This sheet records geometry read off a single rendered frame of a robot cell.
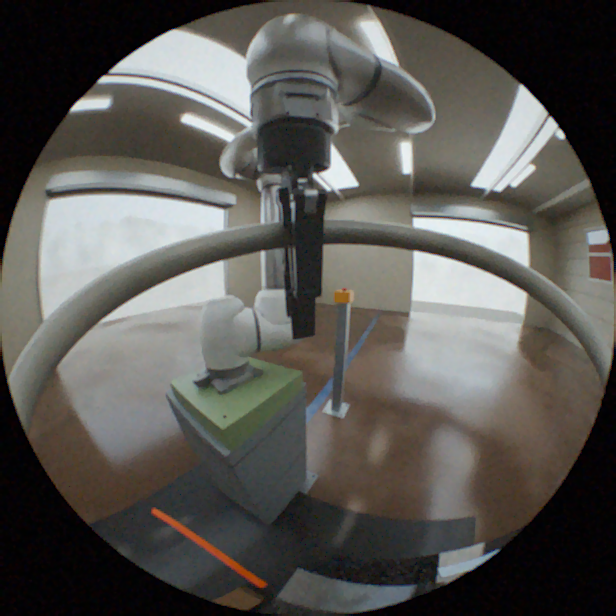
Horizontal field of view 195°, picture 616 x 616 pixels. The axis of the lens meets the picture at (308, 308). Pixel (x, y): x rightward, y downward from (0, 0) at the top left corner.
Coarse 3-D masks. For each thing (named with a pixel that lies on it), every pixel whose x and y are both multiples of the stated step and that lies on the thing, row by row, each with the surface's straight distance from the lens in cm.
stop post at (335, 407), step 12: (336, 300) 127; (348, 300) 124; (348, 312) 131; (336, 324) 133; (348, 324) 136; (336, 336) 135; (336, 348) 139; (336, 360) 143; (336, 372) 149; (336, 384) 155; (336, 396) 162; (324, 408) 176; (336, 408) 171
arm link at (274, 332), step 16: (256, 176) 73; (272, 176) 70; (272, 192) 68; (272, 208) 65; (272, 256) 60; (272, 272) 59; (272, 288) 59; (256, 304) 61; (272, 304) 56; (256, 320) 56; (272, 320) 56; (288, 320) 58; (272, 336) 57; (288, 336) 59
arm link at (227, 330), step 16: (208, 304) 57; (224, 304) 55; (240, 304) 57; (208, 320) 55; (224, 320) 53; (240, 320) 54; (208, 336) 56; (224, 336) 54; (240, 336) 55; (256, 336) 56; (208, 352) 57; (224, 352) 55; (240, 352) 56; (224, 368) 58
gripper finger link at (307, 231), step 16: (320, 192) 14; (320, 208) 14; (304, 224) 15; (320, 224) 15; (304, 240) 15; (320, 240) 15; (304, 256) 15; (320, 256) 16; (304, 272) 16; (320, 272) 16; (320, 288) 17
